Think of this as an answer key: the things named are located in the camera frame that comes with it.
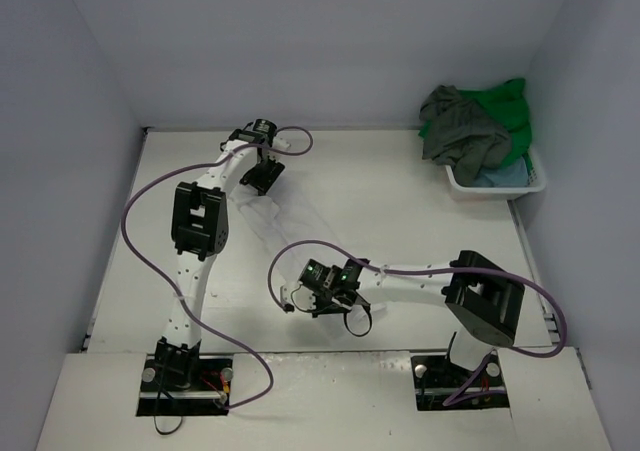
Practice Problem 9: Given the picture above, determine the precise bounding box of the light blue t shirt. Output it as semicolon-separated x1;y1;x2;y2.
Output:
472;157;529;188

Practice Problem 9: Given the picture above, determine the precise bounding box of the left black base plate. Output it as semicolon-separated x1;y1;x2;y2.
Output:
136;356;234;417

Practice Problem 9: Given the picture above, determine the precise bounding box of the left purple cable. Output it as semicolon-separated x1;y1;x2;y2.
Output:
122;125;315;412

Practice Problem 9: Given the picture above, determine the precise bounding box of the white t shirt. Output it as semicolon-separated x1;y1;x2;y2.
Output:
231;182;366;348

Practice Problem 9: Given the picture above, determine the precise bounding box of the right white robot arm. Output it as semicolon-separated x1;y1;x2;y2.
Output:
298;250;525;383

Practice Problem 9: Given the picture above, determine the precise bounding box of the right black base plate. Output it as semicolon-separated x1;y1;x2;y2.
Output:
410;353;510;412

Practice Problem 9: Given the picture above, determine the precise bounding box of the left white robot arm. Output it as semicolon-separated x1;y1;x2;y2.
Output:
154;119;289;391

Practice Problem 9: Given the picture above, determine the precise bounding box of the white laundry basket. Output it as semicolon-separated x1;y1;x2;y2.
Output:
444;146;547;201

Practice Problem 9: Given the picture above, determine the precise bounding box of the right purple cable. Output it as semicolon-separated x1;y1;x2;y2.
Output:
268;239;569;407

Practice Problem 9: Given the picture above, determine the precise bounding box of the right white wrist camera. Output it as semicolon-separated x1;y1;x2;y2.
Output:
280;282;316;314

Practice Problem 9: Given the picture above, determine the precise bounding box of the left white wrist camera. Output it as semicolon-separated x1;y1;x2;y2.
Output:
271;136;291;153

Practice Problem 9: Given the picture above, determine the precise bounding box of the grey t shirt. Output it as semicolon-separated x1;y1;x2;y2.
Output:
420;85;513;187

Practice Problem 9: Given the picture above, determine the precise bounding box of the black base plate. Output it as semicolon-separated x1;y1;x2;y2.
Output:
136;356;234;417
410;353;510;412

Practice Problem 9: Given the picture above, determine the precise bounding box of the purple cable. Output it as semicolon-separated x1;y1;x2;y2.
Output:
122;125;315;412
268;239;569;407

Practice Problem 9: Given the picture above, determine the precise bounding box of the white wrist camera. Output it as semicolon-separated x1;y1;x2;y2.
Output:
280;282;316;314
271;136;291;153

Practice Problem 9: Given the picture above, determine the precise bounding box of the green t shirt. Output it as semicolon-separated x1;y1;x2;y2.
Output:
418;77;533;168

